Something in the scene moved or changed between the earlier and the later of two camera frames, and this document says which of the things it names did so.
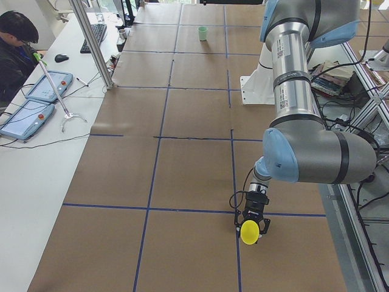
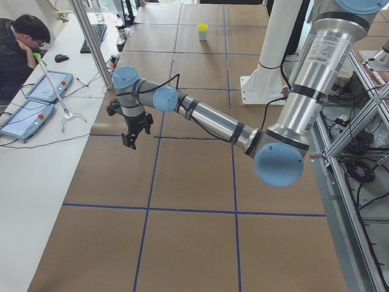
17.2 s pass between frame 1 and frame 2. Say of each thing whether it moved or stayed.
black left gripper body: moved
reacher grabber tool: stayed
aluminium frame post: stayed
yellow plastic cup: moved
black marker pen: stayed
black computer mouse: stayed
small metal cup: stayed
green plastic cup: stayed
